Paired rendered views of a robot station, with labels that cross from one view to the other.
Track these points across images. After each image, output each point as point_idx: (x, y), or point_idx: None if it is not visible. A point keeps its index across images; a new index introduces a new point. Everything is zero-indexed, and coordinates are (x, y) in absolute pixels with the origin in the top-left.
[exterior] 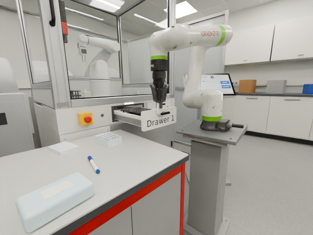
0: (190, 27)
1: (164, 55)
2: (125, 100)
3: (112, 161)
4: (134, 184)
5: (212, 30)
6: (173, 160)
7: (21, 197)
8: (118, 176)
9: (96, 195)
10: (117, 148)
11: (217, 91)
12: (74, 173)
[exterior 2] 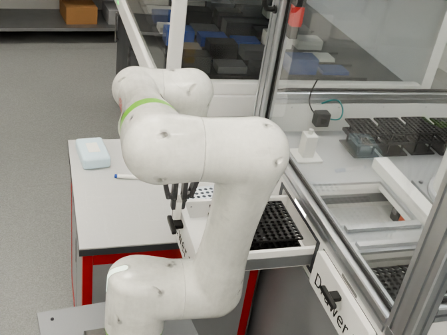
0: (120, 80)
1: None
2: (296, 194)
3: (131, 190)
4: (73, 189)
5: (122, 107)
6: (82, 227)
7: (98, 137)
8: (96, 185)
9: (83, 171)
10: (166, 203)
11: (119, 265)
12: (107, 155)
